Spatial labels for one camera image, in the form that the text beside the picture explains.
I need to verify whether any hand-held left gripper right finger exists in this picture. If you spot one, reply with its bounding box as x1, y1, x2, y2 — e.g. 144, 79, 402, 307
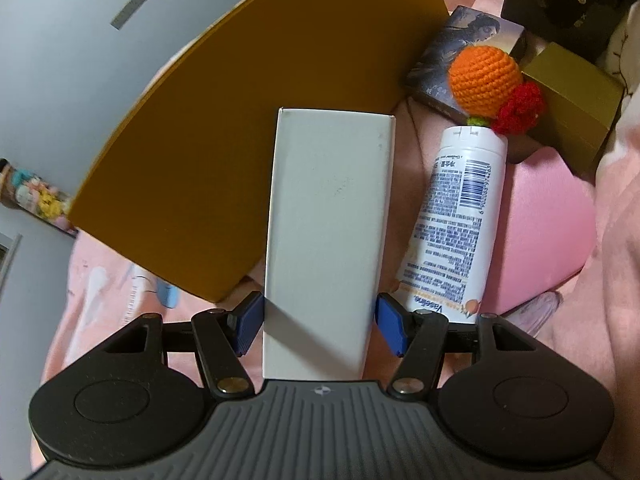
375, 292, 543, 403

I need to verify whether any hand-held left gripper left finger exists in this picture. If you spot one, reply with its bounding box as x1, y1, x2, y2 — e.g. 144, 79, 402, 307
97, 291, 264, 403

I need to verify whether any white rectangular carton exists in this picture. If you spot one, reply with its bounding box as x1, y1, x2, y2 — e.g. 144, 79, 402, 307
261, 106, 397, 381

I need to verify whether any orange crochet ball keychain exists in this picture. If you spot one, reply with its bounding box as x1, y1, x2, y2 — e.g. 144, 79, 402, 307
448, 45, 547, 136

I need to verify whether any white lotion tube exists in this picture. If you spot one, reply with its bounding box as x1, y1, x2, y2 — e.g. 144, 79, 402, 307
392, 125, 507, 324

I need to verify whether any yellow cardboard box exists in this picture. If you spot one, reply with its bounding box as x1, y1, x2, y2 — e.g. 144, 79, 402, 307
66, 0, 451, 304

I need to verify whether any dark printed picture box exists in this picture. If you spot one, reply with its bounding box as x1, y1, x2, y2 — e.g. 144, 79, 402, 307
404, 6, 531, 116

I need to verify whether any gold box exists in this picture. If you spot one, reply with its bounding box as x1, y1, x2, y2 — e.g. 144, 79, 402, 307
507, 41, 626, 173

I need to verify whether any pink fabric pouch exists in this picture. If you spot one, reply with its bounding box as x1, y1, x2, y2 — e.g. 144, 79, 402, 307
480, 160, 598, 316

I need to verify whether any pink printed bedspread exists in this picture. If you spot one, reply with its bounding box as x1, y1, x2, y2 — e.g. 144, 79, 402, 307
30, 0, 640, 480

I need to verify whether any tall tube of plush toys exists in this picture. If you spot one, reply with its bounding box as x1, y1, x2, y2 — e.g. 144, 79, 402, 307
0, 159, 78, 233

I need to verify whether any window with grey frame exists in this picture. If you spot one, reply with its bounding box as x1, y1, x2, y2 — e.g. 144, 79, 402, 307
0, 232, 23, 306

